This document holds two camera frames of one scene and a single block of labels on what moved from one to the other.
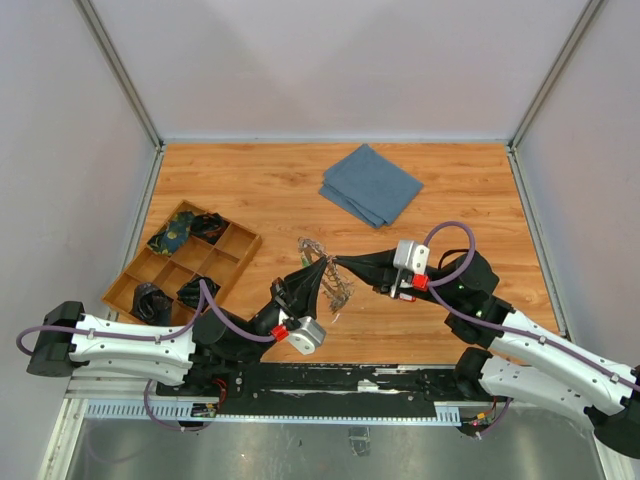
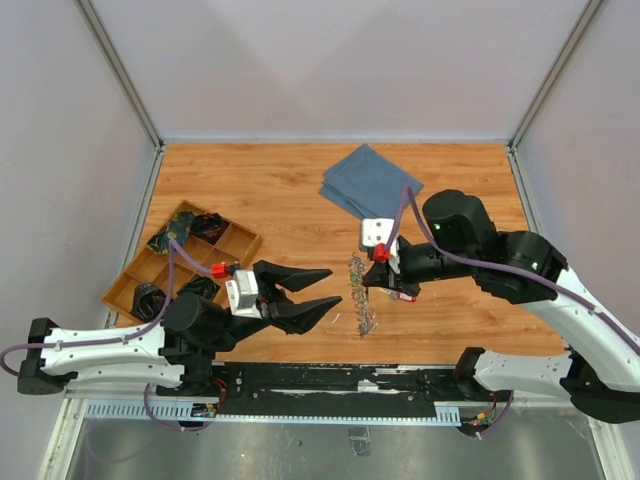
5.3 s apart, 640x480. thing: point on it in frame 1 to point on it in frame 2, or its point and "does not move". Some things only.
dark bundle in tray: [152, 305] does not move
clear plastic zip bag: [336, 287] to [366, 318]
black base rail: [324, 389] does not move
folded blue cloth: [371, 186] does not move
